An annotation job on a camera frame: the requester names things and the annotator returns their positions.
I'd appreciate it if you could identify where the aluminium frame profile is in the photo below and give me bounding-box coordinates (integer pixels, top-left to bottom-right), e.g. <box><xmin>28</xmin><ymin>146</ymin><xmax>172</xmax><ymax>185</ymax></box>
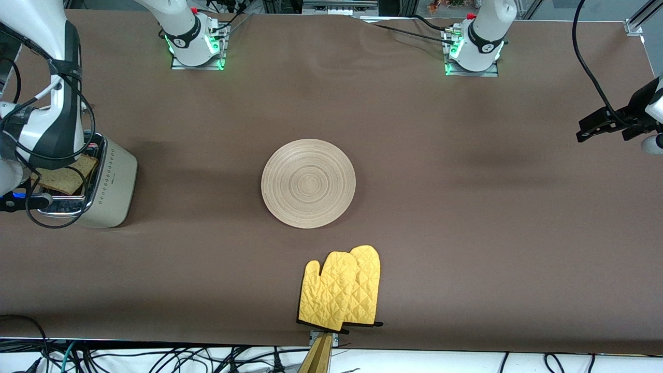
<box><xmin>624</xmin><ymin>0</ymin><xmax>663</xmax><ymax>37</ymax></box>

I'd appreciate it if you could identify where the teal floor cable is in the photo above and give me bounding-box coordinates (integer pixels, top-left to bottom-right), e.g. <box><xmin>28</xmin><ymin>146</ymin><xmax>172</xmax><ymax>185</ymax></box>
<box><xmin>58</xmin><ymin>341</ymin><xmax>77</xmax><ymax>373</ymax></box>

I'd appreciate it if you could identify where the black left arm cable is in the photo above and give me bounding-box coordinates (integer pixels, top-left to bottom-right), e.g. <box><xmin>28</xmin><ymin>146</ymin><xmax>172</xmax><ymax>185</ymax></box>
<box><xmin>572</xmin><ymin>0</ymin><xmax>630</xmax><ymax>118</ymax></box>

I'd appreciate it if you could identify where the cream and chrome toaster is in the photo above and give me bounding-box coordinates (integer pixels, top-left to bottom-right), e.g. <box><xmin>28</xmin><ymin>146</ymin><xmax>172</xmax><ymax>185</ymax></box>
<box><xmin>35</xmin><ymin>131</ymin><xmax>138</xmax><ymax>228</ymax></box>

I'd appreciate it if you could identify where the black table cable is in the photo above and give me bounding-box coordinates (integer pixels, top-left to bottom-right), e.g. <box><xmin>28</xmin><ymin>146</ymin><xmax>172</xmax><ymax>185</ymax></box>
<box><xmin>412</xmin><ymin>15</ymin><xmax>449</xmax><ymax>33</ymax></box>
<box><xmin>372</xmin><ymin>23</ymin><xmax>456</xmax><ymax>45</ymax></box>

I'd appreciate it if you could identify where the small metal bracket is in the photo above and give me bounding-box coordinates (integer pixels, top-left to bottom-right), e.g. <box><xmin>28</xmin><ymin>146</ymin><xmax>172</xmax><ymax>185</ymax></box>
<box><xmin>309</xmin><ymin>330</ymin><xmax>340</xmax><ymax>348</ymax></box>

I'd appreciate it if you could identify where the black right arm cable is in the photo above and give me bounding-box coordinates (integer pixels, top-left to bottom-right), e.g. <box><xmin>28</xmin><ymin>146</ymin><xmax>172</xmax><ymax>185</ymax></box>
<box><xmin>0</xmin><ymin>26</ymin><xmax>97</xmax><ymax>229</ymax></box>

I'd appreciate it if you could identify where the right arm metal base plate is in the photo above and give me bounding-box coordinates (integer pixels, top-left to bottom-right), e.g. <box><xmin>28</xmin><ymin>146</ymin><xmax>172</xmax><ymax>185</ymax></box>
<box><xmin>171</xmin><ymin>23</ymin><xmax>227</xmax><ymax>70</ymax></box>

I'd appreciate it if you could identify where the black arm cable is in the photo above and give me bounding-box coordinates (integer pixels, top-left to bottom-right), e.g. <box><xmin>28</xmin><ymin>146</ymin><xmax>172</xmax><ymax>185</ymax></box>
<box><xmin>572</xmin><ymin>0</ymin><xmax>630</xmax><ymax>118</ymax></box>
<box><xmin>0</xmin><ymin>26</ymin><xmax>97</xmax><ymax>229</ymax></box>

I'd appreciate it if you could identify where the round wooden plate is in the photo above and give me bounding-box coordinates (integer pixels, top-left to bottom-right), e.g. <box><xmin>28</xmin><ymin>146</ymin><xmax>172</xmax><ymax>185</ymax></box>
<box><xmin>261</xmin><ymin>138</ymin><xmax>356</xmax><ymax>229</ymax></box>

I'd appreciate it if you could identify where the brown table cover sheet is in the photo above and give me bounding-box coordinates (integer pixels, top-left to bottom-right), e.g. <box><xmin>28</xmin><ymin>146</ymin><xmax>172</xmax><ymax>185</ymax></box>
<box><xmin>0</xmin><ymin>8</ymin><xmax>663</xmax><ymax>356</ymax></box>

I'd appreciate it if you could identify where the black base cable bundle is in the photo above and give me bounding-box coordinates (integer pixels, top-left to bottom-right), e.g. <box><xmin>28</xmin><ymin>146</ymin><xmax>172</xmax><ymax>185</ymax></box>
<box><xmin>206</xmin><ymin>0</ymin><xmax>255</xmax><ymax>38</ymax></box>

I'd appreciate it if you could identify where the black looped floor cable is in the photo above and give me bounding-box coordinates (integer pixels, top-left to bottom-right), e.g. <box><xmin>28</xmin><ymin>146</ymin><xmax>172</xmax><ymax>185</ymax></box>
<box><xmin>0</xmin><ymin>314</ymin><xmax>50</xmax><ymax>373</ymax></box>

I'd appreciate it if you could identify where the brown bread slice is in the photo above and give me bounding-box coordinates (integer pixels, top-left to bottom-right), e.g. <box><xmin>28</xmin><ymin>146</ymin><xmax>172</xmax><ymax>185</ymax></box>
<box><xmin>31</xmin><ymin>154</ymin><xmax>99</xmax><ymax>196</ymax></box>

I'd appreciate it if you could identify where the yellow wooden post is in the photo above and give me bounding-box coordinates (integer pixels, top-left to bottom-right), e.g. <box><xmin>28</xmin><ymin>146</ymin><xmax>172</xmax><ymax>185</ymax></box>
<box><xmin>298</xmin><ymin>333</ymin><xmax>333</xmax><ymax>373</ymax></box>

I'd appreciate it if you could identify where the grey metal frame box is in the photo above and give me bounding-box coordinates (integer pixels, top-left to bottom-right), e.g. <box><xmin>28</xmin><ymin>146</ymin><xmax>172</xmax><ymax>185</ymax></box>
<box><xmin>300</xmin><ymin>0</ymin><xmax>382</xmax><ymax>16</ymax></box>

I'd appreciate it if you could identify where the yellow quilted oven mitt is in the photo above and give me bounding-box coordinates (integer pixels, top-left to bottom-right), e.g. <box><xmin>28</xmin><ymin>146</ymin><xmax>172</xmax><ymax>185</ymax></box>
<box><xmin>342</xmin><ymin>245</ymin><xmax>384</xmax><ymax>328</ymax></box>
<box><xmin>297</xmin><ymin>251</ymin><xmax>359</xmax><ymax>332</ymax></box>

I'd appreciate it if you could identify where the black floor cable tangle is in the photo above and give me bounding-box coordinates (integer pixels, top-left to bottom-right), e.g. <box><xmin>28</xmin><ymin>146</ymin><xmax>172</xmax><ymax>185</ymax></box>
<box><xmin>78</xmin><ymin>344</ymin><xmax>311</xmax><ymax>373</ymax></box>

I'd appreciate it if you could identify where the orange background object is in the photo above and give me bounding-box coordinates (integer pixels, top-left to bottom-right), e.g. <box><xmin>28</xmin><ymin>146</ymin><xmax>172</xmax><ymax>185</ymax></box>
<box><xmin>427</xmin><ymin>0</ymin><xmax>468</xmax><ymax>14</ymax></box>

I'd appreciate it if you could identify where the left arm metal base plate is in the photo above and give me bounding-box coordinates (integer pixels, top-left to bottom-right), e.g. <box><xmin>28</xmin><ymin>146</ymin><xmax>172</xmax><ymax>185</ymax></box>
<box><xmin>444</xmin><ymin>28</ymin><xmax>500</xmax><ymax>77</ymax></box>

